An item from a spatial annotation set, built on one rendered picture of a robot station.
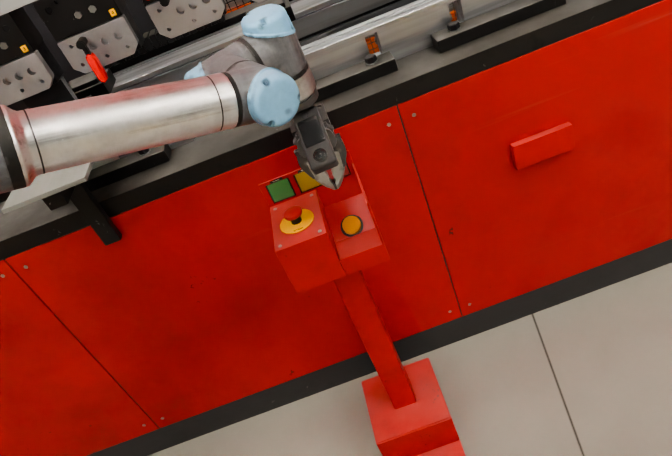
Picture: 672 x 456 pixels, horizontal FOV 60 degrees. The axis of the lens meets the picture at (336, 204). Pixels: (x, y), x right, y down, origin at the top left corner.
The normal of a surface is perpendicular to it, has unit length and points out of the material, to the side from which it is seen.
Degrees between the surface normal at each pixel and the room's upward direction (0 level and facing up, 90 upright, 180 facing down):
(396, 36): 90
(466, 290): 90
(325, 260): 90
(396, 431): 0
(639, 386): 0
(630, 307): 0
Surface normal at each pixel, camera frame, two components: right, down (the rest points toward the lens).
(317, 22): 0.17, 0.55
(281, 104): 0.55, 0.34
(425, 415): -0.33, -0.76
